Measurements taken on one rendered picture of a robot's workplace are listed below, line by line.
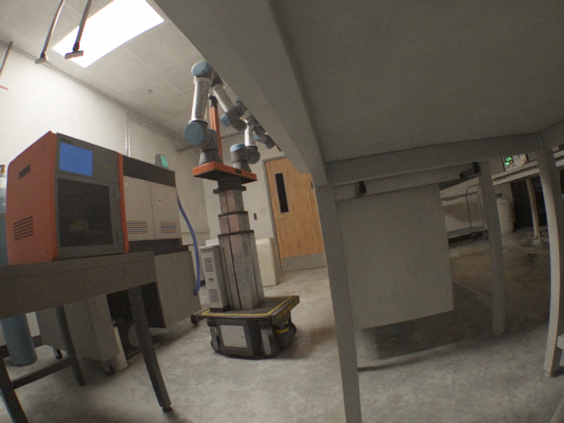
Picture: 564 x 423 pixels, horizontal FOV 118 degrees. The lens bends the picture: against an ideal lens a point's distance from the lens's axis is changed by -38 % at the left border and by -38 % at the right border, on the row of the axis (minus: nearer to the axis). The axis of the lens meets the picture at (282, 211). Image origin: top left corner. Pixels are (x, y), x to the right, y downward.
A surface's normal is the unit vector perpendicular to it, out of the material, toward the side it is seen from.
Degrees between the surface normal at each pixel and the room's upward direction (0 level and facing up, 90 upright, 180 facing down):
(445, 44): 180
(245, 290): 90
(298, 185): 90
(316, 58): 180
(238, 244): 90
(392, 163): 90
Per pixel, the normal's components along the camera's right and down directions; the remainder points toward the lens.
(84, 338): -0.21, -0.05
